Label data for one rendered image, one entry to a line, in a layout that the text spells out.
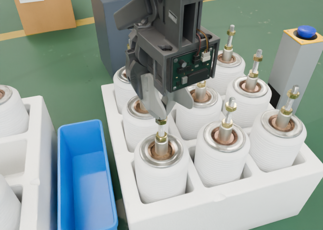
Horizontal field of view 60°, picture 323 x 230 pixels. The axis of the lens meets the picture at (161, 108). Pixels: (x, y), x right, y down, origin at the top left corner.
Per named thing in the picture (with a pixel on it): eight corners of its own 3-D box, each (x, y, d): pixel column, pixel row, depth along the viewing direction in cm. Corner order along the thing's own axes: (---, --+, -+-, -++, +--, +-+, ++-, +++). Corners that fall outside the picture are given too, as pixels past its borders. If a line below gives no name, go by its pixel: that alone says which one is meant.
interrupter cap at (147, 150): (130, 150, 49) (130, 147, 48) (162, 129, 52) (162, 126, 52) (160, 177, 44) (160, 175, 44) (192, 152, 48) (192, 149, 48)
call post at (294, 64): (254, 121, 89) (282, 31, 68) (273, 117, 90) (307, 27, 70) (266, 138, 84) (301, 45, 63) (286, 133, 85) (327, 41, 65)
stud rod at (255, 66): (249, 79, 61) (257, 48, 56) (254, 80, 61) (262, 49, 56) (249, 82, 60) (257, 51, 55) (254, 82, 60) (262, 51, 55)
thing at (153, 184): (130, 203, 60) (122, 149, 48) (162, 177, 65) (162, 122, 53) (160, 236, 55) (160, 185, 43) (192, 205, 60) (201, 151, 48)
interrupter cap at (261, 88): (256, 104, 58) (257, 101, 57) (225, 88, 61) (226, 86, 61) (273, 87, 62) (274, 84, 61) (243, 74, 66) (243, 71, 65)
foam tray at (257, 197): (109, 132, 86) (100, 84, 74) (225, 108, 94) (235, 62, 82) (135, 264, 58) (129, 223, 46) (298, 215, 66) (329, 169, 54)
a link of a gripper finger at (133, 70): (131, 103, 37) (129, 43, 32) (127, 96, 38) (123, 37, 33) (162, 93, 39) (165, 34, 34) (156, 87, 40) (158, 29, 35)
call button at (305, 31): (291, 33, 67) (294, 25, 66) (306, 31, 68) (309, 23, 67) (302, 41, 65) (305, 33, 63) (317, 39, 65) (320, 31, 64)
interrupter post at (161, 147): (151, 151, 48) (151, 138, 46) (161, 144, 50) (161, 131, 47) (161, 159, 47) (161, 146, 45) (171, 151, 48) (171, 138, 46)
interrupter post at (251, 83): (252, 93, 60) (255, 80, 58) (242, 88, 62) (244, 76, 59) (257, 87, 62) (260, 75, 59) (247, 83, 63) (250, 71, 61)
